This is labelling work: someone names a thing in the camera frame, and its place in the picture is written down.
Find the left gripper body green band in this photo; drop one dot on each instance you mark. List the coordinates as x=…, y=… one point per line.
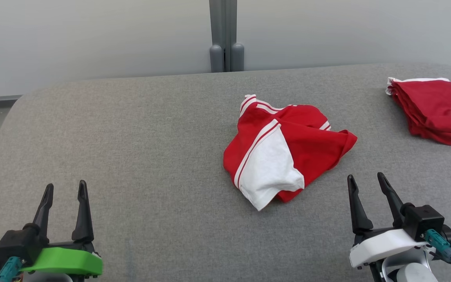
x=69, y=262

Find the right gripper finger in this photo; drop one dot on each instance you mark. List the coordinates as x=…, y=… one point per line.
x=392, y=197
x=358, y=215

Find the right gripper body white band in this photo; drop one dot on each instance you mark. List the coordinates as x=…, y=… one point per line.
x=386, y=244

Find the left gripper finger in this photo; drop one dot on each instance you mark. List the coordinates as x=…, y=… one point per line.
x=83, y=219
x=44, y=211

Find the red shirt with white sleeves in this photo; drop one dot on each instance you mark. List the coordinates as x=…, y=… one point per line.
x=311, y=149

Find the red shorts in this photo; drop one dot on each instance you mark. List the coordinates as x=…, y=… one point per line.
x=433, y=109

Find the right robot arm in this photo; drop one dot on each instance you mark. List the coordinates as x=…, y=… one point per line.
x=413, y=274

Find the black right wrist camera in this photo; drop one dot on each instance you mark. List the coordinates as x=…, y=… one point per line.
x=425, y=219

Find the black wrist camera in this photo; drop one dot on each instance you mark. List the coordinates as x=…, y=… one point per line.
x=425, y=219
x=18, y=243

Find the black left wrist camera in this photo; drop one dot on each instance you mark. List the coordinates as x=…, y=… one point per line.
x=18, y=243

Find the grey partition post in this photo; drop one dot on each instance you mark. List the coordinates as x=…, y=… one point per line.
x=225, y=27

